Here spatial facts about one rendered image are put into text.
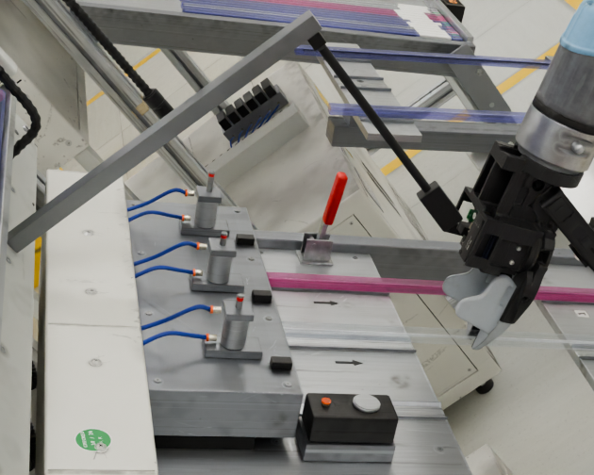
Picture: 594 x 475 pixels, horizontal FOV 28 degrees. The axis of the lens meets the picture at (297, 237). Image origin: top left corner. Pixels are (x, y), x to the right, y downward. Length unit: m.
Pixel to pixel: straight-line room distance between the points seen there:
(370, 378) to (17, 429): 0.41
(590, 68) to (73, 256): 0.50
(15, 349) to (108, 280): 0.18
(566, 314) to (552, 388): 1.18
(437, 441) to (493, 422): 1.46
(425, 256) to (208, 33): 0.79
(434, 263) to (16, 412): 0.67
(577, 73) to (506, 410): 1.53
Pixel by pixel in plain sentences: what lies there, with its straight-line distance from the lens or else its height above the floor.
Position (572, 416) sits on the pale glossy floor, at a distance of 2.45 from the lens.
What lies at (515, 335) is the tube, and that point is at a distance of 1.24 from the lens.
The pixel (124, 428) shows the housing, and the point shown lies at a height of 1.25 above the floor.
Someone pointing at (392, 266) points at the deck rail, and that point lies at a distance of 1.38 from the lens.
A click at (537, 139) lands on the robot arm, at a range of 1.11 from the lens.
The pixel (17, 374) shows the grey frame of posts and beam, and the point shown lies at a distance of 0.90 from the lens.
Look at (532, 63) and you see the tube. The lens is 1.80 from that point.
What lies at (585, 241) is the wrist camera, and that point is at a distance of 1.18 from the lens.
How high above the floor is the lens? 1.71
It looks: 29 degrees down
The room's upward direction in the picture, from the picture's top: 40 degrees counter-clockwise
